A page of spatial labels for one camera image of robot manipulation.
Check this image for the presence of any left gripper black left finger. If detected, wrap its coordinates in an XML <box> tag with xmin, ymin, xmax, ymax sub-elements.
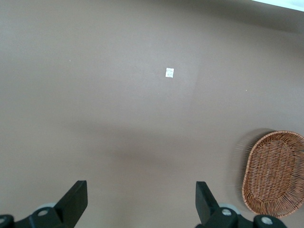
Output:
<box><xmin>0</xmin><ymin>180</ymin><xmax>89</xmax><ymax>228</ymax></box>

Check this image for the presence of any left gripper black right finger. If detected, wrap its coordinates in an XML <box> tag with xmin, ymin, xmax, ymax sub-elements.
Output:
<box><xmin>194</xmin><ymin>181</ymin><xmax>286</xmax><ymax>228</ymax></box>

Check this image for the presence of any brown wicker basket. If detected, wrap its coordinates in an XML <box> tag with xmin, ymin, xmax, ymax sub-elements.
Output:
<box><xmin>241</xmin><ymin>130</ymin><xmax>304</xmax><ymax>219</ymax></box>

